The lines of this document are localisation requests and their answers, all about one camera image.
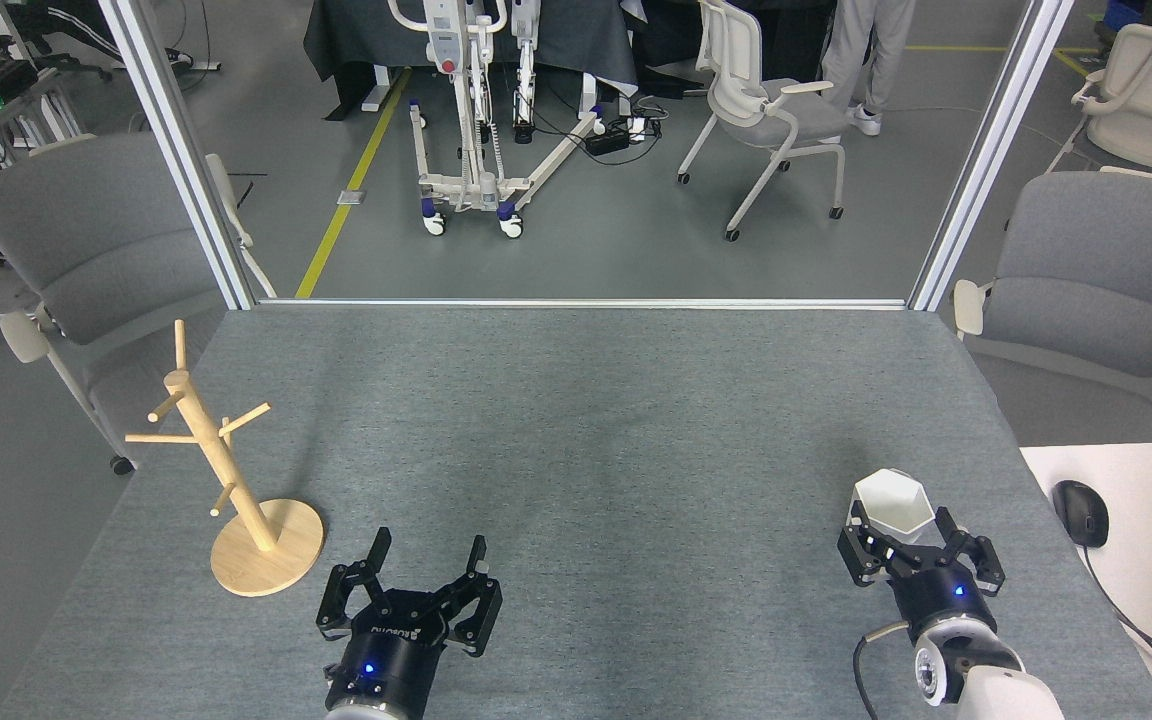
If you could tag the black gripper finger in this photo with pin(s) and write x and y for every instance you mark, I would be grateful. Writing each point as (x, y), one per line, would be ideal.
(334, 605)
(479, 612)
(984, 565)
(861, 560)

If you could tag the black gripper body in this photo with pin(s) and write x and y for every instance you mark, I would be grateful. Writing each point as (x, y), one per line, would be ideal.
(386, 655)
(941, 595)

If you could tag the white faceted cup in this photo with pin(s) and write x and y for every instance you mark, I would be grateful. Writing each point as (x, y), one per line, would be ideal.
(896, 500)

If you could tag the wooden cup rack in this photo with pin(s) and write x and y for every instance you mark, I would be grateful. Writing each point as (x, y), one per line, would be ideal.
(276, 570)

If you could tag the black computer mouse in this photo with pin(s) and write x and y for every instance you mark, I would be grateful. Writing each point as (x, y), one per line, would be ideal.
(1081, 512)

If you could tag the grey armchair with cream arms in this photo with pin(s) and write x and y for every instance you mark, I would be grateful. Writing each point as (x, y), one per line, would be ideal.
(1096, 300)
(86, 230)

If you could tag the metal floor plate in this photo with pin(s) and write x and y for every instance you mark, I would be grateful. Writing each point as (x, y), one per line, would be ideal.
(352, 197)

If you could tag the white mesh-back office chair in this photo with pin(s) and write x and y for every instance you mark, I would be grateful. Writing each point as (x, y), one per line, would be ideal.
(796, 118)

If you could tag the black power strip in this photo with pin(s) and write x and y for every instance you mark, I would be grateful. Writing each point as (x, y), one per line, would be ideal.
(608, 140)

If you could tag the person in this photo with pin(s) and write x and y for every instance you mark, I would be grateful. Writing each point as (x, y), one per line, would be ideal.
(851, 50)

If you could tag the dark cloth-covered table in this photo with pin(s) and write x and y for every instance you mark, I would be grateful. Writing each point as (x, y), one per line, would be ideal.
(366, 35)

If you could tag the white wheeled stand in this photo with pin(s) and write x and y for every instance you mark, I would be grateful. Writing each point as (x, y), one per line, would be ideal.
(446, 40)

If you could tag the silver table edge rail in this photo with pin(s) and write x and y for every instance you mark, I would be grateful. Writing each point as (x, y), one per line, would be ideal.
(586, 303)

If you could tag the silver frame post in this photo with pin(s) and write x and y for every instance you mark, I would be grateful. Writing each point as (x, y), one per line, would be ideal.
(181, 160)
(986, 160)

